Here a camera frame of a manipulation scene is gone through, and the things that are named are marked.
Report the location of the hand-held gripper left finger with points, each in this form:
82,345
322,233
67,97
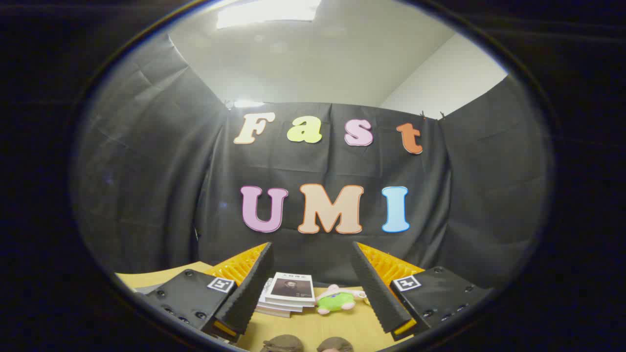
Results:
252,293

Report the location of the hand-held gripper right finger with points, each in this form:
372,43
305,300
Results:
379,293

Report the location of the brown fuzzy shoe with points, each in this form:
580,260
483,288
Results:
335,346
283,344

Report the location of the white paperback book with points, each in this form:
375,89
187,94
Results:
274,308
271,313

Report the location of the green and pink plush toy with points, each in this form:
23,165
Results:
332,303

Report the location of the black backdrop cloth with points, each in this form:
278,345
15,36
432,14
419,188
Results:
318,166

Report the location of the ceiling light panel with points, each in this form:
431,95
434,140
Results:
269,12

